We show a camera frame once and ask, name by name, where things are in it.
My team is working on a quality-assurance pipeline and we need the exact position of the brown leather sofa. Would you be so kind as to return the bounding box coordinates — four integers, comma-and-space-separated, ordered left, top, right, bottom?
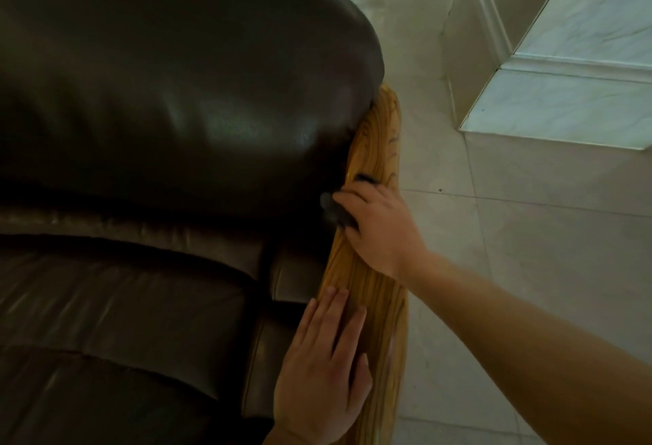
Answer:
0, 0, 386, 445

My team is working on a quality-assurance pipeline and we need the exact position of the person's right hand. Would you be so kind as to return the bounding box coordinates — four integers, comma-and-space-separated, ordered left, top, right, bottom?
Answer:
332, 182, 430, 288

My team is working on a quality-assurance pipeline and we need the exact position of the dark cleaning cloth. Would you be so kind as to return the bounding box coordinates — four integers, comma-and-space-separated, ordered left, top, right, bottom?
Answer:
319, 173, 381, 232

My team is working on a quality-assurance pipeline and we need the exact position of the white marble pillar base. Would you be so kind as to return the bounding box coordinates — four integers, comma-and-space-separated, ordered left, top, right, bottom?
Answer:
440, 0, 652, 151

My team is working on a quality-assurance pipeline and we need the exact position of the person's left forearm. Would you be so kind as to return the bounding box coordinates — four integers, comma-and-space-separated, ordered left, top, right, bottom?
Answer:
261, 425, 306, 445

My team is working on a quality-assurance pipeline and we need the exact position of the person's left hand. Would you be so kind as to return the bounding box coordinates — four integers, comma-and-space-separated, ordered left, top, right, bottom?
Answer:
273, 286, 374, 445

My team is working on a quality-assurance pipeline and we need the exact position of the person's right forearm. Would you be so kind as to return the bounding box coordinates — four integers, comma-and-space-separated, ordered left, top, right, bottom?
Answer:
405, 250, 652, 445

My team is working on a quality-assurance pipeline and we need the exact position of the wooden sofa armrest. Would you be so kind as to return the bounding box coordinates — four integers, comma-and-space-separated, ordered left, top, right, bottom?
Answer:
315, 84, 410, 445

